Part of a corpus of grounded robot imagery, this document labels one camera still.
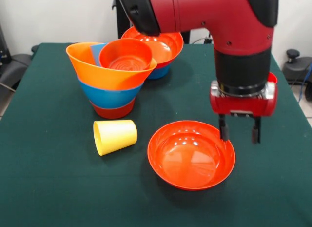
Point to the blue cup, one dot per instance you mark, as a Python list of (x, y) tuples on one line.
[(96, 53)]

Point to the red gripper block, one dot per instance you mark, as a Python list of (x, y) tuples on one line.
[(243, 106)]

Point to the large orange bowl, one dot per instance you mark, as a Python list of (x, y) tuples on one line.
[(83, 63)]

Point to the small red-orange bowl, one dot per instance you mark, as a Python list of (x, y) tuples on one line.
[(124, 53), (114, 112)]

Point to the wide red-orange bowl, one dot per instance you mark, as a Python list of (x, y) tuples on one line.
[(170, 46), (191, 161)]

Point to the black pedestal leg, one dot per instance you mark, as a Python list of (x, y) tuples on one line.
[(296, 70), (14, 66)]

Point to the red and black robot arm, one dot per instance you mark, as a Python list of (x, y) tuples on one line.
[(219, 17)]

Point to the large blue bowl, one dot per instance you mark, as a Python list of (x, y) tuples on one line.
[(109, 98)]

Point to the yellow cup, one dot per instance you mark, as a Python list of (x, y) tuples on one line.
[(117, 136)]

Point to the small blue bowl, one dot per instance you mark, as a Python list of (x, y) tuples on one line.
[(158, 73)]

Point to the red cup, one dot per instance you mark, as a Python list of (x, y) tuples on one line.
[(273, 78)]

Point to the dark green tablecloth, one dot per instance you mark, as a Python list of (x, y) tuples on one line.
[(268, 175)]

